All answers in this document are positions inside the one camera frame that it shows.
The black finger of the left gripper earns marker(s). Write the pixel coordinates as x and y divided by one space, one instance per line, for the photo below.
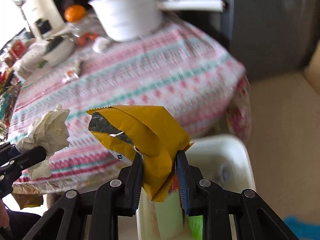
13 163

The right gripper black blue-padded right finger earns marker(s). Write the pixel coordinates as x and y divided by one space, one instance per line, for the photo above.
226 214

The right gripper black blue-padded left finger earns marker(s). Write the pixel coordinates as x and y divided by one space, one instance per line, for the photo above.
93 215

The white paper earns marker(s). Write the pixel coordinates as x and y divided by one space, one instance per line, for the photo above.
50 132

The yellow snack wrapper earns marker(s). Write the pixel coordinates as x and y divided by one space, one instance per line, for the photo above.
149 130

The white plastic trash bin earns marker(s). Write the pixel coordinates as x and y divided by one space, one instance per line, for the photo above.
222 159

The small torn wrapper scrap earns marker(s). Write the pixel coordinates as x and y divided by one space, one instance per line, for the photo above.
73 72

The red snack packets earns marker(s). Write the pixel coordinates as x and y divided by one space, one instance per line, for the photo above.
13 52

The white stacked bowls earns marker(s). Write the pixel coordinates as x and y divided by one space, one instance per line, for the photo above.
62 52

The dark green squash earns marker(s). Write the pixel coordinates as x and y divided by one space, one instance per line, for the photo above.
53 43

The cream air fryer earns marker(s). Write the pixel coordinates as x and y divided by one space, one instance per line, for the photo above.
42 10

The small crumpled white tissue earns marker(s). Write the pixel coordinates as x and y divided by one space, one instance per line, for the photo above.
100 44

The glass teapot with tomatoes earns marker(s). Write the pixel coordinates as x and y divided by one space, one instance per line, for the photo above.
84 30

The orange tangerine fruit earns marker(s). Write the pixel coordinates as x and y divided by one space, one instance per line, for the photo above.
75 13

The patterned striped tablecloth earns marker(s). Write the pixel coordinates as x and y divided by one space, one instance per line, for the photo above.
178 67

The white electric cooking pot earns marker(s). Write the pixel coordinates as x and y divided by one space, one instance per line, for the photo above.
126 20

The grey refrigerator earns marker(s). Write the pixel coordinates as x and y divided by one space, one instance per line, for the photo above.
268 36

